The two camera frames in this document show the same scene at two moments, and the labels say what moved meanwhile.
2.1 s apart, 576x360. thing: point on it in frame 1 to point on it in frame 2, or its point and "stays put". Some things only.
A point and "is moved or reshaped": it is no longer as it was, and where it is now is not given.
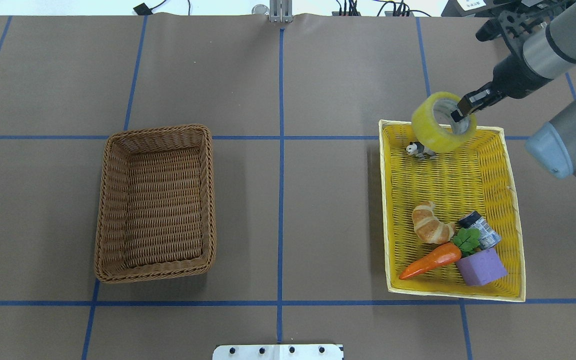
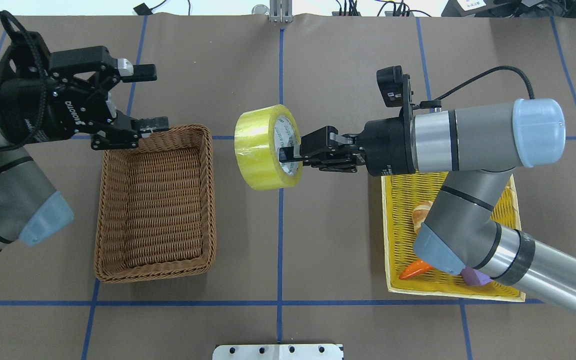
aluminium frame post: (281, 11) stays put
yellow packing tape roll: (434, 127) is moved or reshaped
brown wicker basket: (156, 208) stays put
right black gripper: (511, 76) to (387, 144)
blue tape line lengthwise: (281, 177) stays put
